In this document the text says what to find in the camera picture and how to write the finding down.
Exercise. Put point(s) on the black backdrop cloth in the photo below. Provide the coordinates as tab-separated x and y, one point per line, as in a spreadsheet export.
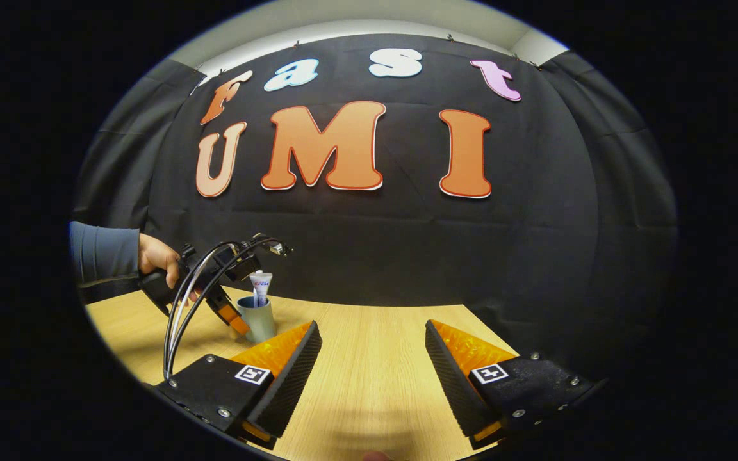
375	243

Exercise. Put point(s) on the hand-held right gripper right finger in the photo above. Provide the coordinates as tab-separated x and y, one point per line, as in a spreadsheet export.
449	378

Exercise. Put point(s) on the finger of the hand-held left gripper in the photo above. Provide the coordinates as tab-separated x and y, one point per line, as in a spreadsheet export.
233	317

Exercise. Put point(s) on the wooden desktop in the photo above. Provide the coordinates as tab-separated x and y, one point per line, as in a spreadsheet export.
375	384

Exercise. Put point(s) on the white toothpaste tube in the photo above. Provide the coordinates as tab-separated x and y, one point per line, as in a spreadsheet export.
260	285

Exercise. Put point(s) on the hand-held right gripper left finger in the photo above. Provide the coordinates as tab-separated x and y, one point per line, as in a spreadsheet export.
292	374

